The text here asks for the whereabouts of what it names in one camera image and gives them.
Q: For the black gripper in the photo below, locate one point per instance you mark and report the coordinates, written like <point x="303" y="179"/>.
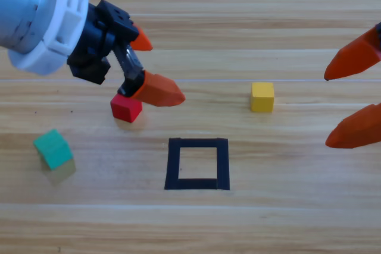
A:
<point x="92" y="43"/>

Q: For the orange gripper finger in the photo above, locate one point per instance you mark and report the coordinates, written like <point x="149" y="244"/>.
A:
<point x="357" y="130"/>
<point x="357" y="57"/>

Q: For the red wooden cube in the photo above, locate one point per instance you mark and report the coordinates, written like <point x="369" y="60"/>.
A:
<point x="125" y="111"/>

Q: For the yellow wooden cube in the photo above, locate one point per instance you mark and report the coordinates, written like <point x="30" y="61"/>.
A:
<point x="262" y="97"/>

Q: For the green wooden cube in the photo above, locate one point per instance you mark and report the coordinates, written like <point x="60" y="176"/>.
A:
<point x="53" y="150"/>

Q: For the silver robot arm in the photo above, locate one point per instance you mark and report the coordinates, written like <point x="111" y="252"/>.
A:
<point x="23" y="13"/>

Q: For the black tape square outline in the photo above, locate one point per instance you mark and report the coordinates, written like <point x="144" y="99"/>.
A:
<point x="173" y="161"/>

